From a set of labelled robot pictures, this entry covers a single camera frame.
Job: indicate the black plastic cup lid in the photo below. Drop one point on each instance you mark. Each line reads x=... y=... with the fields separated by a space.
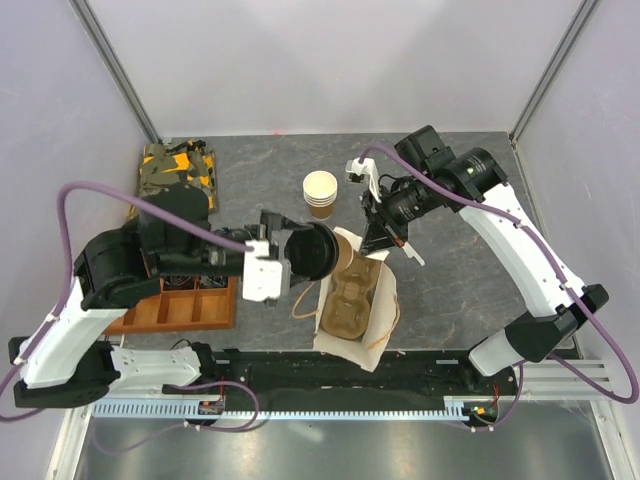
x=313 y=252

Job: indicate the white stir stick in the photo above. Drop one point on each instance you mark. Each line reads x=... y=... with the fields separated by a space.
x=411 y=253

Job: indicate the stack of paper cups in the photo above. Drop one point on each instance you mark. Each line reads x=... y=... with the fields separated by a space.
x=320 y=190

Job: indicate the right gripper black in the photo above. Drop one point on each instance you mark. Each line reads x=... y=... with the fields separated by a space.
x=382 y=229

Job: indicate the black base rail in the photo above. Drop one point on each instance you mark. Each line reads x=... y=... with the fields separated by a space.
x=306 y=381

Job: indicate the camouflage cloth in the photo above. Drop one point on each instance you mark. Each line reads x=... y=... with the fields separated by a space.
x=179 y=177

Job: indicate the brown paper bag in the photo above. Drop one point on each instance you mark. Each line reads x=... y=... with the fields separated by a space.
x=365 y=352

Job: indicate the white slotted cable duct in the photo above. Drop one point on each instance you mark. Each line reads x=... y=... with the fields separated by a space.
x=196 y=410

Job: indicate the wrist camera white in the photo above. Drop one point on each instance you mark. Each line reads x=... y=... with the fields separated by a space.
x=262 y=277
x=364 y=170

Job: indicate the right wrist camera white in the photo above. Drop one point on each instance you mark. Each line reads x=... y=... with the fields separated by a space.
x=364 y=170

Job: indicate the single brown paper cup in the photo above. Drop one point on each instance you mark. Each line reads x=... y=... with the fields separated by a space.
x=346 y=254

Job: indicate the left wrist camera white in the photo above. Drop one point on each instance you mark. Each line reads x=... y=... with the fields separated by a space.
x=262 y=277

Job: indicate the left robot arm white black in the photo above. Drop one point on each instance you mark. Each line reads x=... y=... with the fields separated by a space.
x=66 y=363

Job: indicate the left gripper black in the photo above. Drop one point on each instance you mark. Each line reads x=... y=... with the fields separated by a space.
x=273 y=223

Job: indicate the orange wooden compartment tray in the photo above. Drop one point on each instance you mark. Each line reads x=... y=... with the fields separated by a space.
x=200 y=305

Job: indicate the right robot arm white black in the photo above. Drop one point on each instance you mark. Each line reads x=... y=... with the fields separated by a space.
x=473 y=185

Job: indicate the cardboard cup carrier tray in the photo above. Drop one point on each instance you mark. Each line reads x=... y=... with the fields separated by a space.
x=348 y=304

